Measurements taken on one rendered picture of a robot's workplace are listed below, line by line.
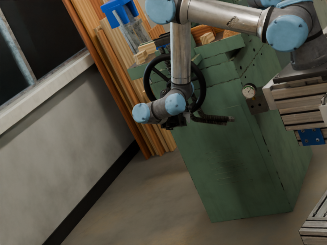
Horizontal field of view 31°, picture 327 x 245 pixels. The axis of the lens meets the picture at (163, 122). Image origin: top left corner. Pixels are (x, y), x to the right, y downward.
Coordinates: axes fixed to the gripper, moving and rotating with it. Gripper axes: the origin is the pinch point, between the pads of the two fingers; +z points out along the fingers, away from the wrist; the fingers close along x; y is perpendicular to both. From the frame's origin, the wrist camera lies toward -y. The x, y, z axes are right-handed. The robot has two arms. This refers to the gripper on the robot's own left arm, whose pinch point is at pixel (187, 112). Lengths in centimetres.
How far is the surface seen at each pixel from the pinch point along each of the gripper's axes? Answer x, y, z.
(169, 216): -63, 40, 64
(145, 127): -109, -25, 124
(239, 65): 17.6, -17.5, 23.4
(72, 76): -126, -64, 78
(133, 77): -31.9, -26.9, 11.8
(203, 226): -35, 49, 52
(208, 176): -20, 25, 41
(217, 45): 14.6, -26.6, 12.7
